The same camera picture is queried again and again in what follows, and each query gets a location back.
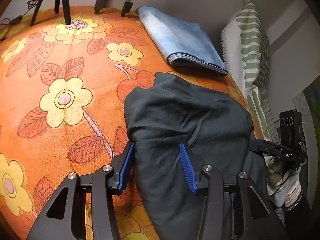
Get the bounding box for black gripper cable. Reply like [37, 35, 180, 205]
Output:
[267, 154, 296, 202]

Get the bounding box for right gloved hand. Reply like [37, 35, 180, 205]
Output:
[267, 158, 302, 208]

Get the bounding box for orange floral bedsheet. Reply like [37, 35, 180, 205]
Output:
[0, 6, 263, 240]

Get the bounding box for green striped white pillow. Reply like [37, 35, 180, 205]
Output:
[221, 0, 280, 143]

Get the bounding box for black cable on bed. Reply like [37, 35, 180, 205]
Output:
[0, 0, 43, 42]

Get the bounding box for dark green pants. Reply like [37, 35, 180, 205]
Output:
[124, 73, 267, 239]

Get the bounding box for folded light blue jeans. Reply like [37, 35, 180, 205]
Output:
[136, 6, 228, 75]

